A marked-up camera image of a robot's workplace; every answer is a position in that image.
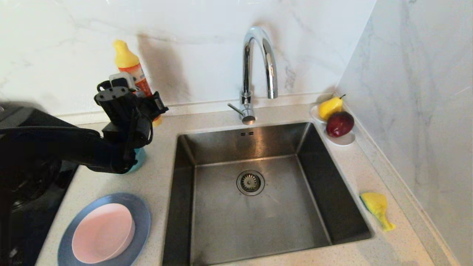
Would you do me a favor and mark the teal bowl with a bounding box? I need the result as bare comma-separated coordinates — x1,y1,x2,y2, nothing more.
127,148,146,173

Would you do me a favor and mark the dark red apple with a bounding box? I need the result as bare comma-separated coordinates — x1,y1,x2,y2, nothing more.
326,112,355,138

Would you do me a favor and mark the yellow pear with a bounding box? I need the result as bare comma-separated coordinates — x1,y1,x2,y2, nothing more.
319,94,346,120

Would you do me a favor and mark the blue-grey plate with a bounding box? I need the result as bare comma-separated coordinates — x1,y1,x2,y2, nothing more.
57,192,152,266

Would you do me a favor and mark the black pan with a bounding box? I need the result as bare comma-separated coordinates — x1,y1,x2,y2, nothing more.
10,159,62,213

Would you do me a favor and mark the round metal drain strainer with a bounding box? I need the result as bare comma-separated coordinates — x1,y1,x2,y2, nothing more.
236,170,265,196

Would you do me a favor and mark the small white dish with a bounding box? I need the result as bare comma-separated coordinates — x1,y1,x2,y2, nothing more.
310,105,328,123
324,127,356,147

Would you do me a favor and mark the black induction cooktop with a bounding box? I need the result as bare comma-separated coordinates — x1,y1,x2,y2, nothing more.
9,163,79,266

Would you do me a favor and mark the yellow sponge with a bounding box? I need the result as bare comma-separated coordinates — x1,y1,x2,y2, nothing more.
360,192,396,232

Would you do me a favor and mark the orange yellow-capped detergent bottle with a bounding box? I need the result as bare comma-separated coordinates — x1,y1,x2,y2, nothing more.
113,40,163,128

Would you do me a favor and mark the pink bowl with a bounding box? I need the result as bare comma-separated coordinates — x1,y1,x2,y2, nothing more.
72,203,135,264

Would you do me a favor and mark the stainless steel sink basin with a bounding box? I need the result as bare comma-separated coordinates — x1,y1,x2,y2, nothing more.
162,122,373,266

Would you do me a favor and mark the clear-cased left wrist camera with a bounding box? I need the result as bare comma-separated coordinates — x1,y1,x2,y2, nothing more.
109,72,138,97

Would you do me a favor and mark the chrome gooseneck faucet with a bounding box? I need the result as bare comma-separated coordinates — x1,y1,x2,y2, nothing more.
228,27,278,125

